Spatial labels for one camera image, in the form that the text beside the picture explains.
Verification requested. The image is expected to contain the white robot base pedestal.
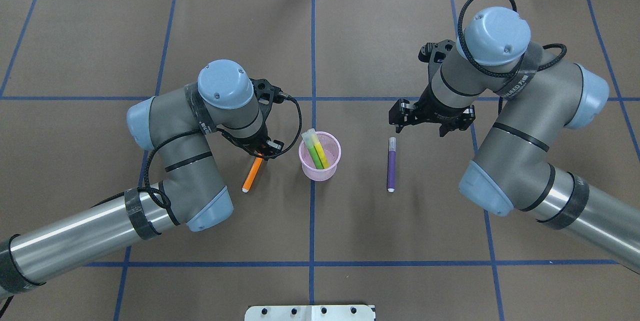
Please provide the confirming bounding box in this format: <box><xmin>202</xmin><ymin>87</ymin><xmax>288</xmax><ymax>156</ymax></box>
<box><xmin>244</xmin><ymin>304</ymin><xmax>377</xmax><ymax>321</ymax></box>

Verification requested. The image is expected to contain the orange highlighter pen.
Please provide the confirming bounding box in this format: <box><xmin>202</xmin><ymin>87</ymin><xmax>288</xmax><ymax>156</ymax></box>
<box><xmin>241</xmin><ymin>157</ymin><xmax>265</xmax><ymax>193</ymax></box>

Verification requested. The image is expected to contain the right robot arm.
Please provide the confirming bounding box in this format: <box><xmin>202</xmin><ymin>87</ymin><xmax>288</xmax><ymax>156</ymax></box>
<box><xmin>388</xmin><ymin>6</ymin><xmax>639</xmax><ymax>273</ymax></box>

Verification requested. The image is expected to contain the yellow highlighter pen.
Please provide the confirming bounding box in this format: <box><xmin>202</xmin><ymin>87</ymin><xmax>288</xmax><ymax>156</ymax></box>
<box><xmin>307</xmin><ymin>128</ymin><xmax>330</xmax><ymax>169</ymax></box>

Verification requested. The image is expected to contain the pink mesh pen holder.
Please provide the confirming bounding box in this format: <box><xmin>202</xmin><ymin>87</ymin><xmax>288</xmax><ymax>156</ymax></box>
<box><xmin>298</xmin><ymin>129</ymin><xmax>342</xmax><ymax>182</ymax></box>

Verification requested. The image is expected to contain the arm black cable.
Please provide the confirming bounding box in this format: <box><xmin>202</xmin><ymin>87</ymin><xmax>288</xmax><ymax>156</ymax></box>
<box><xmin>143</xmin><ymin>92</ymin><xmax>304</xmax><ymax>210</ymax></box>
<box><xmin>457</xmin><ymin>0</ymin><xmax>568</xmax><ymax>117</ymax></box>

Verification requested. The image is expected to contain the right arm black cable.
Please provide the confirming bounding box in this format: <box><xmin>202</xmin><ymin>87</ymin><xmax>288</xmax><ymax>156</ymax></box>
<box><xmin>457</xmin><ymin>0</ymin><xmax>568</xmax><ymax>117</ymax></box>

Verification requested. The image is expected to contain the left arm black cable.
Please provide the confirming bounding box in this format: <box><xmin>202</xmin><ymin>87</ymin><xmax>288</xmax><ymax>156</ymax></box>
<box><xmin>143</xmin><ymin>92</ymin><xmax>304</xmax><ymax>210</ymax></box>

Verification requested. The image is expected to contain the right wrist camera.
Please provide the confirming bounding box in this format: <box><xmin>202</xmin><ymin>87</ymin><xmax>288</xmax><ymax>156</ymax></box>
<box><xmin>418</xmin><ymin>39</ymin><xmax>455</xmax><ymax>81</ymax></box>

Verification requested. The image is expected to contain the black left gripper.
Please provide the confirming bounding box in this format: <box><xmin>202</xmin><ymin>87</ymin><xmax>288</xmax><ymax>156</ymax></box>
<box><xmin>220</xmin><ymin>128</ymin><xmax>285</xmax><ymax>160</ymax></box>

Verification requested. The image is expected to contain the green highlighter pen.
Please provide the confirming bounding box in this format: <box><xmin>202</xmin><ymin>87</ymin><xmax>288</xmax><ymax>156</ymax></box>
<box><xmin>302</xmin><ymin>131</ymin><xmax>325</xmax><ymax>169</ymax></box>

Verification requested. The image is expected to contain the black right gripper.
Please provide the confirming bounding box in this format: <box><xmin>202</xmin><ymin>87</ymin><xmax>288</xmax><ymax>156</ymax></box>
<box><xmin>388</xmin><ymin>85</ymin><xmax>476</xmax><ymax>138</ymax></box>

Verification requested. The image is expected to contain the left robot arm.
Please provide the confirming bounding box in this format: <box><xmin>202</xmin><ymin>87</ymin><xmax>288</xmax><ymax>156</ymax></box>
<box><xmin>0</xmin><ymin>59</ymin><xmax>295</xmax><ymax>299</ymax></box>

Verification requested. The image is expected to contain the purple marker pen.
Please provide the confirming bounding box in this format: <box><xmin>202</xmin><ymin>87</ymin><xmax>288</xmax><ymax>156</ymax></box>
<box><xmin>386</xmin><ymin>136</ymin><xmax>397</xmax><ymax>193</ymax></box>

